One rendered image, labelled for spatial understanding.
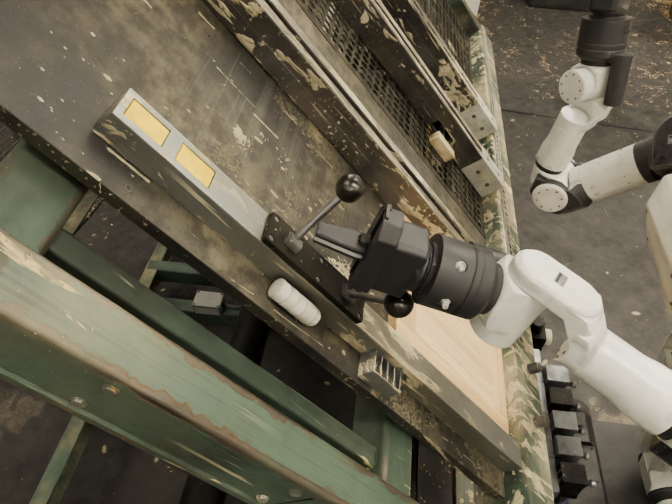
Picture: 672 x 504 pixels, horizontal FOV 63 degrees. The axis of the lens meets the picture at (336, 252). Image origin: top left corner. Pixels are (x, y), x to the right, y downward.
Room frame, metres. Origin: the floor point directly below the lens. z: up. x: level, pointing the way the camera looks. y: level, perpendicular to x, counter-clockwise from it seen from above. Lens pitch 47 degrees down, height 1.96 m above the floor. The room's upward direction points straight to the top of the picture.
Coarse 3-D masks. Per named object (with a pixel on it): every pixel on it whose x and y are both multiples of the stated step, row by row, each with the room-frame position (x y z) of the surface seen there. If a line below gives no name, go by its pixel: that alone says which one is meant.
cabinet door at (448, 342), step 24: (432, 312) 0.63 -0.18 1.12; (408, 336) 0.53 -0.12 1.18; (432, 336) 0.57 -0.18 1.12; (456, 336) 0.62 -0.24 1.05; (432, 360) 0.52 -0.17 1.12; (456, 360) 0.57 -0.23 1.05; (480, 360) 0.61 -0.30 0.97; (456, 384) 0.51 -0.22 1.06; (480, 384) 0.56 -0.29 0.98; (504, 384) 0.60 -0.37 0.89; (504, 408) 0.54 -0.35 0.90
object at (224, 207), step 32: (128, 96) 0.53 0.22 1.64; (96, 128) 0.49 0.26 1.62; (128, 128) 0.49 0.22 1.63; (128, 160) 0.49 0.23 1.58; (160, 160) 0.49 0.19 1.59; (192, 192) 0.48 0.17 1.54; (224, 192) 0.50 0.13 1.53; (224, 224) 0.48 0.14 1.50; (256, 224) 0.49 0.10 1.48; (256, 256) 0.47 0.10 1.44; (384, 320) 0.50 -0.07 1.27; (384, 352) 0.45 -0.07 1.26; (416, 352) 0.49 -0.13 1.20; (416, 384) 0.44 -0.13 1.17; (448, 384) 0.47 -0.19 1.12; (448, 416) 0.44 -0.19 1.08; (480, 416) 0.46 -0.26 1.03; (480, 448) 0.43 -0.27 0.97; (512, 448) 0.44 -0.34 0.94
